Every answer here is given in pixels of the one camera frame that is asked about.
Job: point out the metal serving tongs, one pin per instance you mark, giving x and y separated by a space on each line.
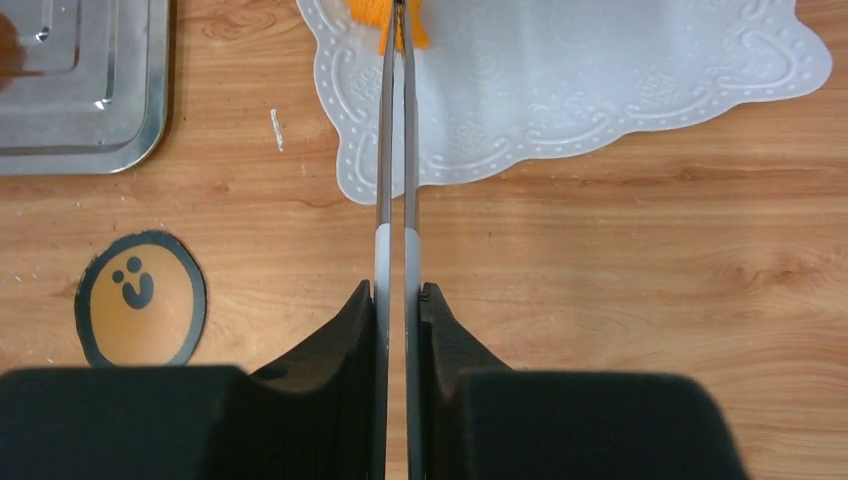
398 210

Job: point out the white three-tier dessert stand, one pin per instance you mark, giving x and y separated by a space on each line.
507 81

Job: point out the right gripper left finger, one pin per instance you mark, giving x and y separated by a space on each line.
305 415

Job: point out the steel baking tray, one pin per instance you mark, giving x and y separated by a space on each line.
84 84

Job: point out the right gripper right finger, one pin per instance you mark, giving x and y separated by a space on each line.
485 420

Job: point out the orange star cookie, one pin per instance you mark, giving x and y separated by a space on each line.
375 13

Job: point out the yellow face coaster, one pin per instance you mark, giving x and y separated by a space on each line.
141 302

